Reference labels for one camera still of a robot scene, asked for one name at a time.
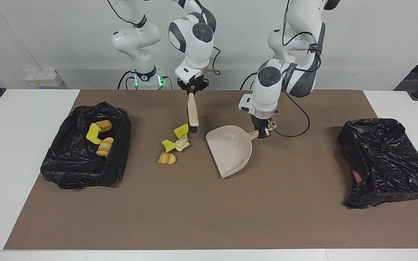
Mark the brown bread nugget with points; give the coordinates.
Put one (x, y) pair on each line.
(105, 125)

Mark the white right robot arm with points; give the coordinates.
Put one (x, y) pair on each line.
(194, 47)

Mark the pale bread chunk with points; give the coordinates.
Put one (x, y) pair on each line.
(105, 146)

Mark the pink bin under bag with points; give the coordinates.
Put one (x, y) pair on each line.
(357, 176)

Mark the dark background panel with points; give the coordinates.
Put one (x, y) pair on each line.
(417, 74)

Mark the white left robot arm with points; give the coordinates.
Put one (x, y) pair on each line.
(267, 94)

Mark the beige plastic dustpan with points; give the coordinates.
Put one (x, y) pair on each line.
(230, 148)

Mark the black plastic trash bag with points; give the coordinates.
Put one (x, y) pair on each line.
(78, 166)
(386, 163)

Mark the white wall socket box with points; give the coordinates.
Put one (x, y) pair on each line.
(44, 78)

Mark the broad yellow sponge piece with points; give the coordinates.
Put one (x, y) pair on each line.
(181, 131)

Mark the pointed yellow sponge piece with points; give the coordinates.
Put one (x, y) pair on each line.
(167, 145)

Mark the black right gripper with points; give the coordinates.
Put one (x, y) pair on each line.
(193, 81)

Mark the beige brush with black bristles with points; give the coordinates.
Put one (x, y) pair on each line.
(193, 112)

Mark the yellow and green sponge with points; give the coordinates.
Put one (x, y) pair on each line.
(93, 133)

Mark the orange croissant piece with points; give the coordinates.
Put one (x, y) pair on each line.
(167, 158)

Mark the brown table mat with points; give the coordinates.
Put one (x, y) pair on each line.
(209, 224)

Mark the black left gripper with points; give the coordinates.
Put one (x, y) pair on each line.
(261, 121)

